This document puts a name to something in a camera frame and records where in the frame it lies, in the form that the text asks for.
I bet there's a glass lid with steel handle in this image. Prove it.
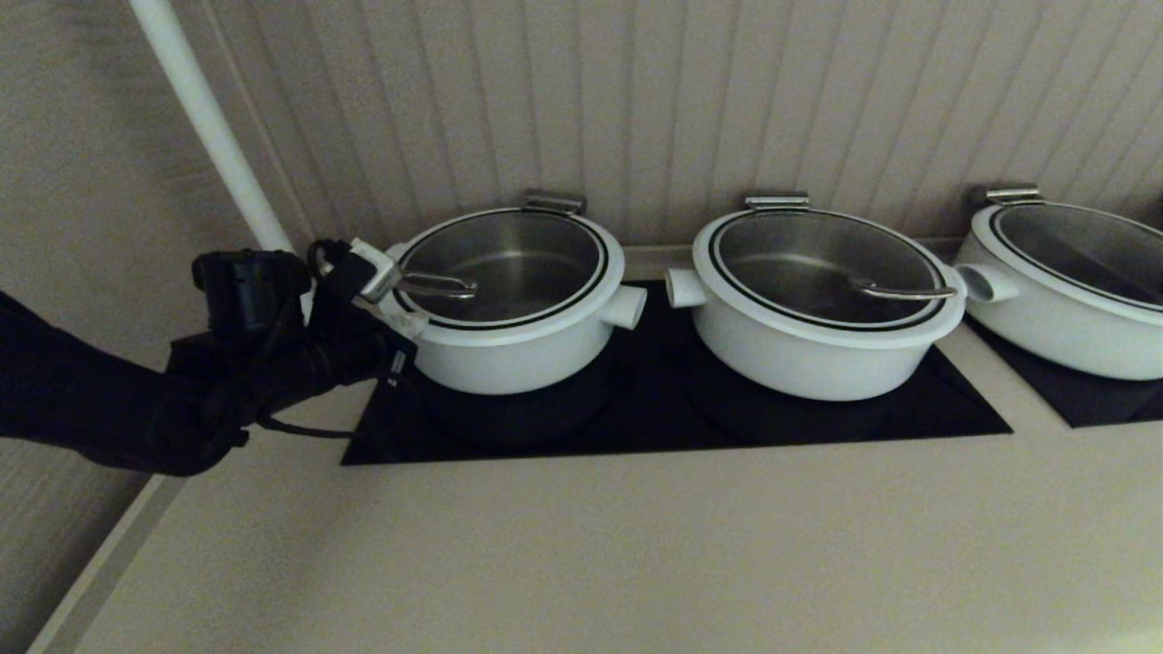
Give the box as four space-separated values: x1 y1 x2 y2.
972 200 1163 326
692 207 969 350
374 207 628 348

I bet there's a white round pot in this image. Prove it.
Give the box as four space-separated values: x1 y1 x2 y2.
954 232 1163 381
382 241 649 396
665 263 969 402

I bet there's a wide black glass hob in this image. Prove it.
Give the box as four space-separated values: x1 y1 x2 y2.
341 280 1015 468

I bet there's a white support pole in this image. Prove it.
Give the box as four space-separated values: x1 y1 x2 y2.
127 0 296 255

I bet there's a small black glass hob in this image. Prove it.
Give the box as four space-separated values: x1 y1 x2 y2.
965 313 1163 430

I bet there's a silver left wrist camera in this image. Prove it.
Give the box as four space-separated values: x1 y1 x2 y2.
350 238 403 304

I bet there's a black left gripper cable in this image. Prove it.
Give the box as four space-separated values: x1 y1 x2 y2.
257 413 360 441

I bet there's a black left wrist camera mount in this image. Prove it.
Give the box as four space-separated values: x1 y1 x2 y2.
191 239 364 342

